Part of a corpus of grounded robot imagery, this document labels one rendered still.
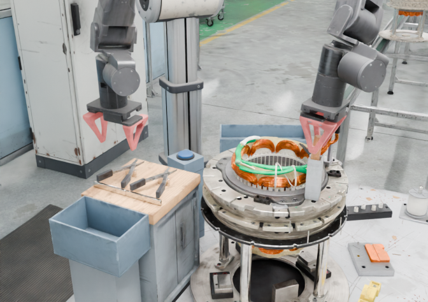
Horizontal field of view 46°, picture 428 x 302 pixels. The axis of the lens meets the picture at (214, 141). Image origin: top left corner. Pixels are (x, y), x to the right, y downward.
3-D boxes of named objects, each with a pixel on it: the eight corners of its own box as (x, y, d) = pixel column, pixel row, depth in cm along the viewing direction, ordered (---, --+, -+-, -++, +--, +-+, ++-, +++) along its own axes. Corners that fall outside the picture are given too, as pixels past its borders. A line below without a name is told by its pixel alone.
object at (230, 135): (298, 208, 158) (305, 124, 146) (303, 228, 148) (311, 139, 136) (219, 208, 158) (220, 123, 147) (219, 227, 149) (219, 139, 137)
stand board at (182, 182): (153, 225, 103) (153, 215, 102) (81, 202, 111) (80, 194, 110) (200, 183, 120) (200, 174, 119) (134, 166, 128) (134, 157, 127)
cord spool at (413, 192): (425, 220, 151) (430, 199, 148) (404, 215, 153) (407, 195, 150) (427, 209, 156) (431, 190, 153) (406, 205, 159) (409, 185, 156)
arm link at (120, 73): (132, 21, 103) (90, 20, 99) (153, 34, 94) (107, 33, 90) (128, 77, 108) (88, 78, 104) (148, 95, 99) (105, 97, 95)
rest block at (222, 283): (229, 277, 123) (230, 270, 122) (232, 292, 118) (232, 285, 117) (213, 278, 122) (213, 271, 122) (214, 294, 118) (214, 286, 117)
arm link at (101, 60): (118, 46, 105) (91, 50, 103) (128, 55, 100) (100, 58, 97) (121, 77, 108) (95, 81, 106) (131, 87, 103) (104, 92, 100)
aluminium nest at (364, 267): (393, 276, 129) (395, 268, 128) (358, 276, 129) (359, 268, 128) (379, 248, 140) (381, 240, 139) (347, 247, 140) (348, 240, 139)
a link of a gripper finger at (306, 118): (337, 150, 100) (347, 106, 96) (325, 162, 94) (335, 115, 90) (304, 140, 103) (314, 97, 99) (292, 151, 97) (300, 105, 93)
